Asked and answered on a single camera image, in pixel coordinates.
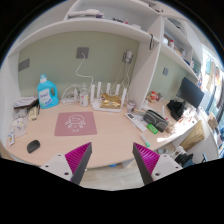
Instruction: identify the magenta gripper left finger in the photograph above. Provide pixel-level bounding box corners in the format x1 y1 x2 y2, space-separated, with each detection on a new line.
40 141 93 186

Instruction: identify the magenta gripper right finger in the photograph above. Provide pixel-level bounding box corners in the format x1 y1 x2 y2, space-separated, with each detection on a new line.
132 142 183 186

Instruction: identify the pink mouse pad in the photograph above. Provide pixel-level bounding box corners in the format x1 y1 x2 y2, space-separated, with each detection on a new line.
54 112 97 136

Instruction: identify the black computer mouse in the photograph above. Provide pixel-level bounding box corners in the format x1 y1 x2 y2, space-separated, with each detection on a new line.
27 140 40 153

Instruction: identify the white green tube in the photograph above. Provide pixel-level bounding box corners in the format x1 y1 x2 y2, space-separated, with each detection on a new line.
140 134 150 147

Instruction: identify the green rectangular case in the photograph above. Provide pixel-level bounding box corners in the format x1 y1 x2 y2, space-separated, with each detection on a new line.
147 124 158 134

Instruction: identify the white remote control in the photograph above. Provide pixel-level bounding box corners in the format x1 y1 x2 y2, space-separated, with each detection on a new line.
125 113 147 132

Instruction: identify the dark grey pencil case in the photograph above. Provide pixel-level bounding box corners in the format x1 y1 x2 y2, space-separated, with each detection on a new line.
143 110 168 132

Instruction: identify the white cup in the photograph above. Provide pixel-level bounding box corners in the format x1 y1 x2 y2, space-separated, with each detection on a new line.
127 100 136 112

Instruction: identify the black bag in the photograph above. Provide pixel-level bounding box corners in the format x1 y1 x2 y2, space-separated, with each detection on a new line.
167 100 185 121

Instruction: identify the white wifi router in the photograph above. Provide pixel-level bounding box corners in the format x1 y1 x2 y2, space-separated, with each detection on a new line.
90 83 127 112

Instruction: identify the white power strip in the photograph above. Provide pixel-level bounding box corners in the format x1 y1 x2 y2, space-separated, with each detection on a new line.
61 97 77 103

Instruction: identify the small white bottle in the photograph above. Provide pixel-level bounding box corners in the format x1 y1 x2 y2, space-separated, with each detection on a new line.
80 88 88 107

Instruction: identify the blue detergent bottle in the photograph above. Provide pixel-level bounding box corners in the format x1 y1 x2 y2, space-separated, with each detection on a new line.
37 74 59 109

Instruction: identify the snack packet pile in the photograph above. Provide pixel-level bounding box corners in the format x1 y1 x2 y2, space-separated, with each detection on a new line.
13 96 39 119

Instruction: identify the black computer monitor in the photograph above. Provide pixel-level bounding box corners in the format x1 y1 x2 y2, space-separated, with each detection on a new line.
176 77 204 108

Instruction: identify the white power cable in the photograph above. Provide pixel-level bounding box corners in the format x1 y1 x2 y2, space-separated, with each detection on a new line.
75 53 95 88

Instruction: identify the grey wall socket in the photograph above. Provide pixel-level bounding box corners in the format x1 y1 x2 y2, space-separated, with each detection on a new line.
76 47 89 59

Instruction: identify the white wall shelf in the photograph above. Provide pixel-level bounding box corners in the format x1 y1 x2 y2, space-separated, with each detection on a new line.
6 0 203 81

